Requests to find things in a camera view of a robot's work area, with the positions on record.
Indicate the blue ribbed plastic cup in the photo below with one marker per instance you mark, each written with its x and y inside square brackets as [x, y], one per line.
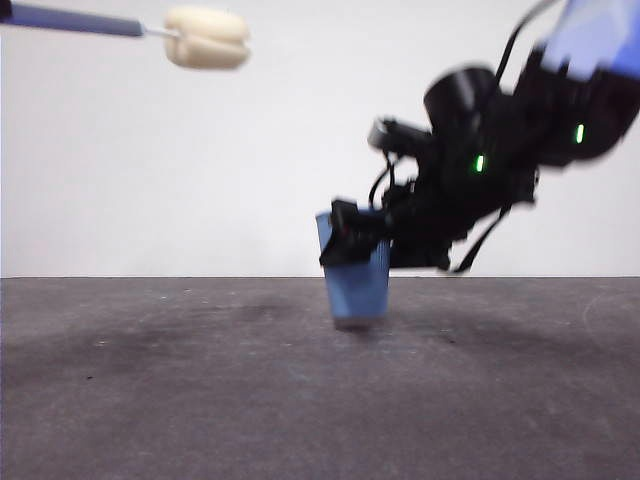
[357, 290]

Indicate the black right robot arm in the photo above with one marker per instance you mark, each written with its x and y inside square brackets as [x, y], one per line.
[500, 150]

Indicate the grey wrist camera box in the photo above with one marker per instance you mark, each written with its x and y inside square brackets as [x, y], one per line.
[385, 132]

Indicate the cup brush with sponge head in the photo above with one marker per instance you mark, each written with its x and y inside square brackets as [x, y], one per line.
[205, 37]

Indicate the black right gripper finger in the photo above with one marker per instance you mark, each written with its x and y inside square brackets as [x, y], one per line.
[350, 235]

